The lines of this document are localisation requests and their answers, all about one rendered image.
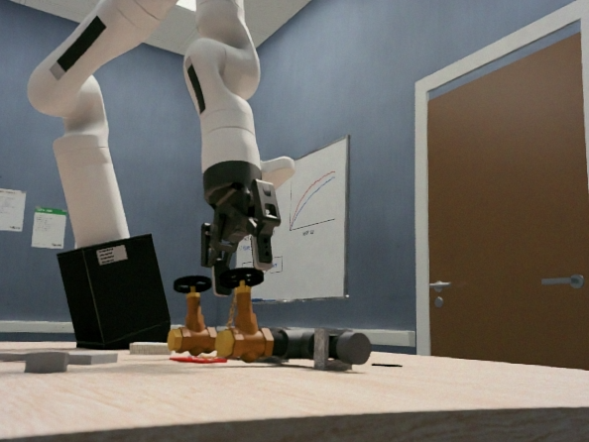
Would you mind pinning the brass valve manifold with black handwheels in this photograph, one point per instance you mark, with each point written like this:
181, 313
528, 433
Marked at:
249, 343

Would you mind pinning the red tag with gold chain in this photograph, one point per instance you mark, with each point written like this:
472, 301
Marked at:
206, 360

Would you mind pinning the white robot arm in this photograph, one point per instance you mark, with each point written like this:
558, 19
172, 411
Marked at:
62, 85

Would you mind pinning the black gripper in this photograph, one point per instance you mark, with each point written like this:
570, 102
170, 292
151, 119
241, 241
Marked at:
239, 197

